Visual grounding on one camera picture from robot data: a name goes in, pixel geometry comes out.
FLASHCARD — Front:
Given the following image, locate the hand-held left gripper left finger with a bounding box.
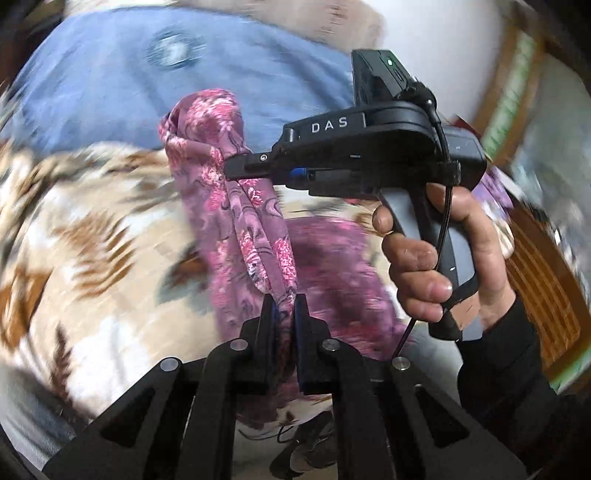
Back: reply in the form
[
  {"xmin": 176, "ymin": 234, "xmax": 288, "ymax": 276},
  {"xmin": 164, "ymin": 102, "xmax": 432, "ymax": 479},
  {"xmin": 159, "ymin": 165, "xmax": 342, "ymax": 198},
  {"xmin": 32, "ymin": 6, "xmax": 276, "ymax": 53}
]
[{"xmin": 44, "ymin": 293, "xmax": 278, "ymax": 480}]

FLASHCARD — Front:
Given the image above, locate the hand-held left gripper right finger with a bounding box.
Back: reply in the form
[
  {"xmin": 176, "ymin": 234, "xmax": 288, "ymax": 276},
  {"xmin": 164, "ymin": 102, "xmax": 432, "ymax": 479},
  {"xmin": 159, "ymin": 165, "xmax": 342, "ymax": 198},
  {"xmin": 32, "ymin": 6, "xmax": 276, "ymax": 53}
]
[{"xmin": 293, "ymin": 293, "xmax": 529, "ymax": 480}]

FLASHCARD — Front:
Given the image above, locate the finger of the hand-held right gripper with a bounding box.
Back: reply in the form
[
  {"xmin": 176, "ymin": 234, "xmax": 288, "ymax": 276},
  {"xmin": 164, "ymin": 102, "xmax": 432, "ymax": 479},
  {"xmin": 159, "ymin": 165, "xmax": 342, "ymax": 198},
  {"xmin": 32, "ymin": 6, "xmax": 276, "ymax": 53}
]
[
  {"xmin": 224, "ymin": 148, "xmax": 301, "ymax": 182},
  {"xmin": 272, "ymin": 168, "xmax": 324, "ymax": 189}
]

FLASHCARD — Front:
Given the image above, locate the purple floral shirt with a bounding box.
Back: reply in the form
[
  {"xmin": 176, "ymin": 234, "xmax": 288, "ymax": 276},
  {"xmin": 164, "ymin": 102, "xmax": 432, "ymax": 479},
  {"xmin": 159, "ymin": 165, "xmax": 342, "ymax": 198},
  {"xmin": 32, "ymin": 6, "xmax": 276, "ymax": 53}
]
[{"xmin": 159, "ymin": 89, "xmax": 416, "ymax": 428}]

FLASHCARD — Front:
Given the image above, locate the person's right forearm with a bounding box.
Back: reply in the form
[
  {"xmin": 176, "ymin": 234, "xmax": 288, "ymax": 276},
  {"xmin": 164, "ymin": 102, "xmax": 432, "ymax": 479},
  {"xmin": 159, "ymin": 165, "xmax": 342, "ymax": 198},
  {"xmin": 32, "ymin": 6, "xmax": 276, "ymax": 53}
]
[{"xmin": 457, "ymin": 295, "xmax": 573, "ymax": 462}]

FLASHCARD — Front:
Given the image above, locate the purple clothes pile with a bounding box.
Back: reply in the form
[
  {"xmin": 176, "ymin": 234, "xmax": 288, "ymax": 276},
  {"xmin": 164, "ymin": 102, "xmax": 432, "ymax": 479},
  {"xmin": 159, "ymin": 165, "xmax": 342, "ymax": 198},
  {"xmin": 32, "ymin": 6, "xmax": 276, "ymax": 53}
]
[{"xmin": 475, "ymin": 166, "xmax": 514, "ymax": 222}]

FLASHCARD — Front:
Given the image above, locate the person's right hand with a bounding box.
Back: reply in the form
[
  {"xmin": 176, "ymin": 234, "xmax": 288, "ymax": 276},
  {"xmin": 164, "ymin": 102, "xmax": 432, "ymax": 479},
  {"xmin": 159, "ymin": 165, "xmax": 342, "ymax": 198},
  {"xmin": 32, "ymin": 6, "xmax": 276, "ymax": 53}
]
[{"xmin": 372, "ymin": 182, "xmax": 515, "ymax": 341}]

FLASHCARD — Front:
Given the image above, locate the dark shoe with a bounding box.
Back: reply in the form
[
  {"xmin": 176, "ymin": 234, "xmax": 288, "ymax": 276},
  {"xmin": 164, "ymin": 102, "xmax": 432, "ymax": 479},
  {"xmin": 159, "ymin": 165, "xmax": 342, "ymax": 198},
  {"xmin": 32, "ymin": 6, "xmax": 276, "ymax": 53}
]
[{"xmin": 270, "ymin": 411, "xmax": 340, "ymax": 480}]

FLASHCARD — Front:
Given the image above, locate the beige striped pillow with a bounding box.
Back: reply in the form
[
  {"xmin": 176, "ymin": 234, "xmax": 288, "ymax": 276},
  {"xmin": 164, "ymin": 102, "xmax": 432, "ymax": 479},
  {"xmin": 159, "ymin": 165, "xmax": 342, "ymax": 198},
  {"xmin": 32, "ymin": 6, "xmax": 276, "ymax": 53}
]
[{"xmin": 65, "ymin": 0, "xmax": 386, "ymax": 51}]

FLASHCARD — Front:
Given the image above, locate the leaf print blanket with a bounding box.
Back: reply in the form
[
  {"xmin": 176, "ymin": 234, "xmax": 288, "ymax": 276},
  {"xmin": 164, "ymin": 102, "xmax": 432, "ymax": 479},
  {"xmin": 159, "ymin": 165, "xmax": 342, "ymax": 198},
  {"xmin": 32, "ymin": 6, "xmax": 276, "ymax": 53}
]
[{"xmin": 0, "ymin": 138, "xmax": 416, "ymax": 444}]

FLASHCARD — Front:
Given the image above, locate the wooden slatted furniture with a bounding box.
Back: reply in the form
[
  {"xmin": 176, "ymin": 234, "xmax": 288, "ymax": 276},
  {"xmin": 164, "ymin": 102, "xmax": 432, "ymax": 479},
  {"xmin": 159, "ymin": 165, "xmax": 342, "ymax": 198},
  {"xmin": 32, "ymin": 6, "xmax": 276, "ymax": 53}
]
[{"xmin": 503, "ymin": 203, "xmax": 583, "ymax": 370}]

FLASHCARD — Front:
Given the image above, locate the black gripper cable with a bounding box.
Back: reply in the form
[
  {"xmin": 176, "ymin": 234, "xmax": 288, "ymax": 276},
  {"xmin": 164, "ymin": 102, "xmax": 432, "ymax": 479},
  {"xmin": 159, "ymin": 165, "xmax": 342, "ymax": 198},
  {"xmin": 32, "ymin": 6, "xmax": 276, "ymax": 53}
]
[{"xmin": 394, "ymin": 92, "xmax": 455, "ymax": 358}]

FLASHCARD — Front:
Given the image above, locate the green wall poster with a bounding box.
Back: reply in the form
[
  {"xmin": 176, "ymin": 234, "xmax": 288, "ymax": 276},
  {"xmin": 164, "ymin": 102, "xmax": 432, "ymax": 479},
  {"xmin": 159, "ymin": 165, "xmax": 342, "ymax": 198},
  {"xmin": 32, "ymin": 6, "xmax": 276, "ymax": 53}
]
[{"xmin": 475, "ymin": 28, "xmax": 550, "ymax": 153}]

